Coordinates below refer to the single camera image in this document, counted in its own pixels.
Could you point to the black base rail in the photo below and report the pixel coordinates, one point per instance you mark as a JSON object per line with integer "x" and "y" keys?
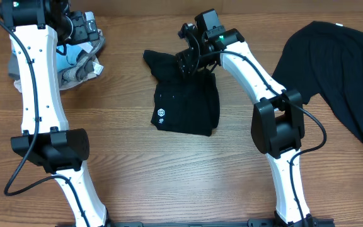
{"x": 249, "y": 223}

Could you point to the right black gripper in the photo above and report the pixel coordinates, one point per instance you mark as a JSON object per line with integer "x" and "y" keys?
{"x": 188, "y": 63}

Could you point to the black t-shirt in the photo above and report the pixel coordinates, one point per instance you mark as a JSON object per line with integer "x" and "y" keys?
{"x": 182, "y": 105}

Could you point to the light blue printed shirt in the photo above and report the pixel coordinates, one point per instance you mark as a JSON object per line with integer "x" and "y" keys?
{"x": 73, "y": 54}

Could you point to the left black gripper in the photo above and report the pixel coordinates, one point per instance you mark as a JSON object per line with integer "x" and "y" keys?
{"x": 82, "y": 34}

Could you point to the black garment at right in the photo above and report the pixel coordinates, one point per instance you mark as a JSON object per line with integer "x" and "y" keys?
{"x": 327, "y": 59}

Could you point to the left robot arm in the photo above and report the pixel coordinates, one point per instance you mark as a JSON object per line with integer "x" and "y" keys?
{"x": 39, "y": 31}

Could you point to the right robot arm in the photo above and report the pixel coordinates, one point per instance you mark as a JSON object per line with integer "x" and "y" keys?
{"x": 277, "y": 125}

